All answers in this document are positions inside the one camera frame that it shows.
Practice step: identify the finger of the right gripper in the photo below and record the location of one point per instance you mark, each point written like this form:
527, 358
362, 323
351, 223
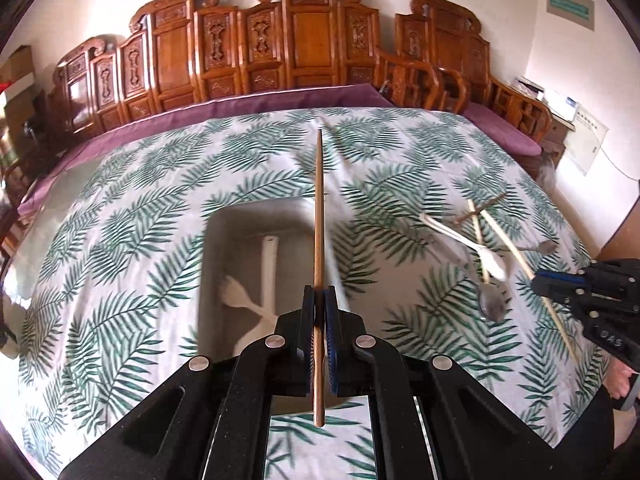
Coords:
560, 291
557, 277

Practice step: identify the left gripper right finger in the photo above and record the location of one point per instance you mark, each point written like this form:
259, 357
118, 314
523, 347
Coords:
433, 420

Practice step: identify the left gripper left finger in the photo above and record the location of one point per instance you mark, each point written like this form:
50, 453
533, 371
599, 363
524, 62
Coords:
208, 420

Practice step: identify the cream plastic ladle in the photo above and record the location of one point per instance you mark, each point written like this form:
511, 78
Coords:
267, 306

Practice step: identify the brown wooden chopstick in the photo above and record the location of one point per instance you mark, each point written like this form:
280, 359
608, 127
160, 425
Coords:
318, 326

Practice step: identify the cream plastic fork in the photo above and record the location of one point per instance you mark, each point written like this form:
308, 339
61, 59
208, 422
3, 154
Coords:
234, 295

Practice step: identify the person's right hand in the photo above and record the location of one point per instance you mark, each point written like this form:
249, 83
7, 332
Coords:
616, 379

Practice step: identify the light bamboo chopstick long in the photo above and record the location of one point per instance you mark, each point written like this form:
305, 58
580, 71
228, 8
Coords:
520, 259

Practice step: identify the small dark metal spoon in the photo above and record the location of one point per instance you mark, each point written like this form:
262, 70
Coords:
546, 247

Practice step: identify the cream plastic spoon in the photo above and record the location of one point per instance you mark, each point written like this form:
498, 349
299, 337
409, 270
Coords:
492, 263

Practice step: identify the light bamboo chopstick short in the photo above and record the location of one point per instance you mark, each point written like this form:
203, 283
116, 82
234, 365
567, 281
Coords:
479, 239

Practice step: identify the dark brown chopstick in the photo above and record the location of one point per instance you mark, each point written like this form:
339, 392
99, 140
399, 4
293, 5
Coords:
477, 209

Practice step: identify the palm leaf tablecloth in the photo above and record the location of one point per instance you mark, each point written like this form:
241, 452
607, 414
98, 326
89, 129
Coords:
114, 307

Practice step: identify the white paper chart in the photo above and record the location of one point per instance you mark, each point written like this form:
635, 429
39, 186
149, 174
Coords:
583, 143

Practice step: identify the purple armchair cushion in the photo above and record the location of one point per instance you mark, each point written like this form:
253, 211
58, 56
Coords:
509, 138

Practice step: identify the grey rectangular tray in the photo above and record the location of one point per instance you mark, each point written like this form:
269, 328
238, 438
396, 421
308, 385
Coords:
233, 246

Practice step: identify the carved wooden armchair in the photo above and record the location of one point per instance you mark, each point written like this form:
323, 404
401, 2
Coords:
449, 37

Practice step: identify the purple sofa cushion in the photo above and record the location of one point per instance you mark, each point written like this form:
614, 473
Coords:
352, 95

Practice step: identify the carved wooden sofa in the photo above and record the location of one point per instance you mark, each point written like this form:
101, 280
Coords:
185, 52

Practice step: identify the wall electrical panel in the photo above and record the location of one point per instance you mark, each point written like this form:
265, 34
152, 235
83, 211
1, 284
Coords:
580, 12

